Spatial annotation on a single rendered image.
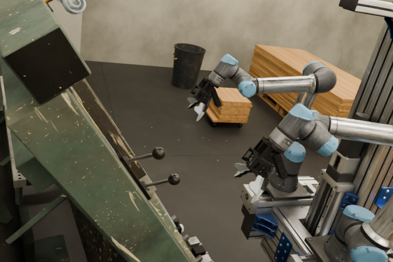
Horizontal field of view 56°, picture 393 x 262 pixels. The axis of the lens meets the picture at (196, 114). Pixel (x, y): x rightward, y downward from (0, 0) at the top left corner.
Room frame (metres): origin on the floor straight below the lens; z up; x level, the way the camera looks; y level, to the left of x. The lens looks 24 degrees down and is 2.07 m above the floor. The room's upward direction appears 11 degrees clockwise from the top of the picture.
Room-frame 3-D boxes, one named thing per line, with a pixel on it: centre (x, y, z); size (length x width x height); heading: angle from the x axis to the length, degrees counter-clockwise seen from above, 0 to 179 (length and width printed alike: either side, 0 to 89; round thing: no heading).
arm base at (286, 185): (1.69, -0.53, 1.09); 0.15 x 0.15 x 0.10
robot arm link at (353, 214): (1.22, -0.71, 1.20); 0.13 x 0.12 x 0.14; 177
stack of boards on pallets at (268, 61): (5.63, -1.72, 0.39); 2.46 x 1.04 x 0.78; 22
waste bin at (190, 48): (5.88, 0.32, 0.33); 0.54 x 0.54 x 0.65
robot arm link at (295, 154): (1.69, -0.53, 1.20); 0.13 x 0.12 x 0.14; 9
